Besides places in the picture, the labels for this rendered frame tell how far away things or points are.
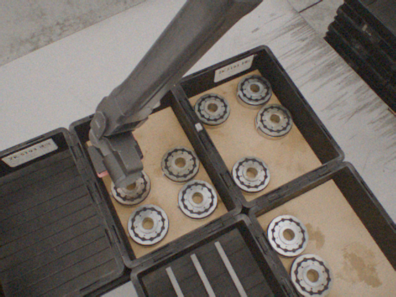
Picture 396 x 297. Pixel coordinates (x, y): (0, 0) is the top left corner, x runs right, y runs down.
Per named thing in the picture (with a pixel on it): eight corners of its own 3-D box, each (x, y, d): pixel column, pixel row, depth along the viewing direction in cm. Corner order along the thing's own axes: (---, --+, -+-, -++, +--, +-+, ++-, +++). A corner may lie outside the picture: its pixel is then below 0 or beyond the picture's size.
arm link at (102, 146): (109, 113, 70) (82, 127, 69) (126, 143, 69) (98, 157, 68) (116, 126, 77) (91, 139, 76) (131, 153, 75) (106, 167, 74)
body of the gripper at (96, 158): (142, 157, 82) (138, 146, 74) (99, 176, 80) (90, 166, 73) (132, 132, 83) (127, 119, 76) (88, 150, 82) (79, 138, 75)
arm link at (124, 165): (138, 99, 69) (98, 106, 64) (169, 149, 66) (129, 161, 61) (118, 133, 78) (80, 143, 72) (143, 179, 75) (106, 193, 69)
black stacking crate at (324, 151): (174, 103, 111) (172, 82, 101) (257, 67, 117) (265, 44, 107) (238, 219, 98) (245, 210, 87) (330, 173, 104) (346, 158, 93)
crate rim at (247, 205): (172, 85, 102) (172, 81, 100) (264, 47, 108) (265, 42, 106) (244, 212, 89) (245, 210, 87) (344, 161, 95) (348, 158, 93)
